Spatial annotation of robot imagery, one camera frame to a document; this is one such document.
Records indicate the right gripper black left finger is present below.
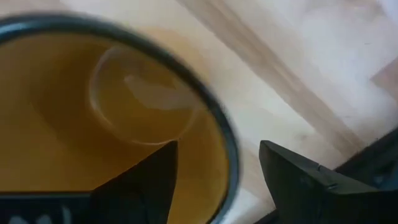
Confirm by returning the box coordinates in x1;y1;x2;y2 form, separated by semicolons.
89;139;179;224

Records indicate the yellow mug with dark rim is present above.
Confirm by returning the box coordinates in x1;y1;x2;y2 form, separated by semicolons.
0;11;241;224

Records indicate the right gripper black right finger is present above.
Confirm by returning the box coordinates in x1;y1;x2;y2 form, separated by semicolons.
258;139;398;224

